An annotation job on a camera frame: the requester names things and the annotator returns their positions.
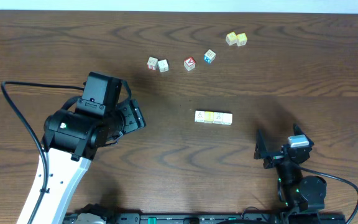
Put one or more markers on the red sided block far left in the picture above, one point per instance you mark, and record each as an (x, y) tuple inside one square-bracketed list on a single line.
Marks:
[(152, 63)]

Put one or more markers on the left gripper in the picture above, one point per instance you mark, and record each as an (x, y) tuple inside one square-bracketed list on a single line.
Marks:
[(137, 115)]

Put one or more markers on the yellow block far left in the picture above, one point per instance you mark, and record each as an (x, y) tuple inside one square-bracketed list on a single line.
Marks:
[(231, 38)]

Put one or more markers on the yellow top block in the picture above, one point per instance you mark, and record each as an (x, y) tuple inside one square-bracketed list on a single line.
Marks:
[(208, 117)]

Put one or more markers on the red A letter block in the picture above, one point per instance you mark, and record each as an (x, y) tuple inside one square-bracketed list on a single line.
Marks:
[(189, 63)]

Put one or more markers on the yellow block far right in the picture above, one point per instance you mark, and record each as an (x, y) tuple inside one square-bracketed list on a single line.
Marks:
[(241, 39)]

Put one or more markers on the wooden A block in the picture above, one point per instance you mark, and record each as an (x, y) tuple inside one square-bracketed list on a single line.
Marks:
[(199, 116)]

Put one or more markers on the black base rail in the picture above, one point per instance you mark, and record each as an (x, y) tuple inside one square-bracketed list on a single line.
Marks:
[(136, 218)]

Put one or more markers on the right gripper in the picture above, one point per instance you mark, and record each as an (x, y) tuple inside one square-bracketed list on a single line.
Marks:
[(261, 153)]

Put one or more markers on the blue sided letter block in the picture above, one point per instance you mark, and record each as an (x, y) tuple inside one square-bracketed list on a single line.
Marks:
[(209, 56)]

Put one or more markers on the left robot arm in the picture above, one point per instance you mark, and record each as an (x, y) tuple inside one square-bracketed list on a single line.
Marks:
[(72, 136)]

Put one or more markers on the wooden block with M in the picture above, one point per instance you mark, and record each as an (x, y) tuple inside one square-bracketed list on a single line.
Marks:
[(227, 119)]

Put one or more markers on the wooden block with figure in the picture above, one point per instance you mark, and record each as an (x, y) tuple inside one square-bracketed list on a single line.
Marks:
[(218, 118)]

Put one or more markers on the plain wooden block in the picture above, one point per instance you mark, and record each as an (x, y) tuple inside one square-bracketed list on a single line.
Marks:
[(163, 65)]

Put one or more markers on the yellow block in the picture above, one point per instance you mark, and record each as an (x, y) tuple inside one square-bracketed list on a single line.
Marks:
[(241, 39), (208, 117), (231, 38)]

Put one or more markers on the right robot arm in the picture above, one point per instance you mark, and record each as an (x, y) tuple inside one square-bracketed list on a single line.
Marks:
[(304, 196)]

